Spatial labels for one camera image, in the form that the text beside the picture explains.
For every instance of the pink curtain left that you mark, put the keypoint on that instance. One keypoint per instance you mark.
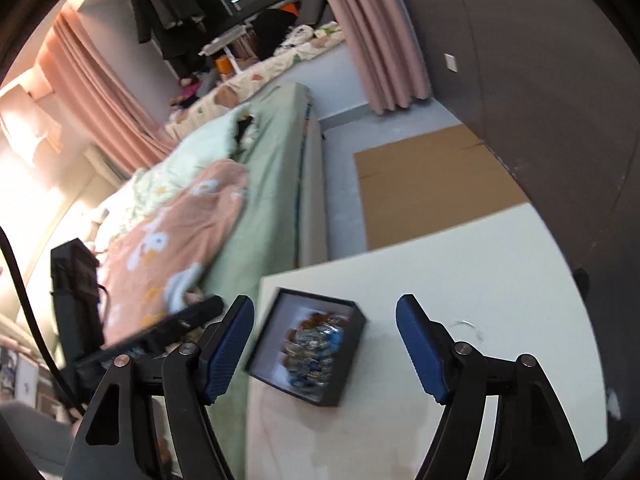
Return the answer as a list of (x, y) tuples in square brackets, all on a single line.
[(87, 85)]

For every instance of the pink duck pattern blanket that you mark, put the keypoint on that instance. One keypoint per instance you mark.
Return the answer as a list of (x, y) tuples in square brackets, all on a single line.
[(153, 271)]

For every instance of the green bed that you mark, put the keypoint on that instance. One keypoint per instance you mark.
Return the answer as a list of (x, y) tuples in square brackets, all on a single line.
[(283, 223)]

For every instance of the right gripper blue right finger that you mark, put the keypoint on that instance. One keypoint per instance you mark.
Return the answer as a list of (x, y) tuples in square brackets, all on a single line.
[(455, 375)]

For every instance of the white small folding table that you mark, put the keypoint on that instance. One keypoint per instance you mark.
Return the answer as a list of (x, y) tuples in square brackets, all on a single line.
[(223, 43)]

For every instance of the light green quilt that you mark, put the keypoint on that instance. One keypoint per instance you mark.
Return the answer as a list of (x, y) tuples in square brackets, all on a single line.
[(150, 188)]

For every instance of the pink curtain right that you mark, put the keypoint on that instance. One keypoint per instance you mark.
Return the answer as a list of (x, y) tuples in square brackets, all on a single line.
[(383, 45)]

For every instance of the black bag on seat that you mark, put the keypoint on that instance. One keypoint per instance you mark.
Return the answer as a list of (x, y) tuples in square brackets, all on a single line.
[(271, 27)]

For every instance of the black jewelry box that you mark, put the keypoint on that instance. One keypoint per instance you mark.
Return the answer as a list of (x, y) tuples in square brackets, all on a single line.
[(307, 345)]

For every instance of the hanging dark clothes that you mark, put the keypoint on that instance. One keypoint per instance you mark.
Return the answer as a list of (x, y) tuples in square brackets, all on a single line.
[(180, 28)]

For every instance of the pink curtain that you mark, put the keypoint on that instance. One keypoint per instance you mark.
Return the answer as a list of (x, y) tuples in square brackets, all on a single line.
[(87, 85), (383, 45)]

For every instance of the white wall socket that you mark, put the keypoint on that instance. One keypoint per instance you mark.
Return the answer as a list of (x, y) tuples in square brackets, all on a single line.
[(451, 62)]

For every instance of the cardboard sheet on floor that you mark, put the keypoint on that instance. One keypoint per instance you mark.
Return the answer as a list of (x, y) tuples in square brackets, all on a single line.
[(429, 183)]

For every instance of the dark wood wall panel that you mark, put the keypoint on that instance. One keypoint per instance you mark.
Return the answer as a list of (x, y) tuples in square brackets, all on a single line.
[(553, 89)]

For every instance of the patterned window seat cushion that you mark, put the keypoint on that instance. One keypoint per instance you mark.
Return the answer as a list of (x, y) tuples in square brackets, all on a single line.
[(302, 44)]

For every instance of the dark grey pillow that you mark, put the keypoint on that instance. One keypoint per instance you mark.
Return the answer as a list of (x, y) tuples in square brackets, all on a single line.
[(314, 13)]

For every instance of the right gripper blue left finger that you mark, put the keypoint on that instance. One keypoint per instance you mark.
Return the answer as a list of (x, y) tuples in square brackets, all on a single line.
[(195, 376)]

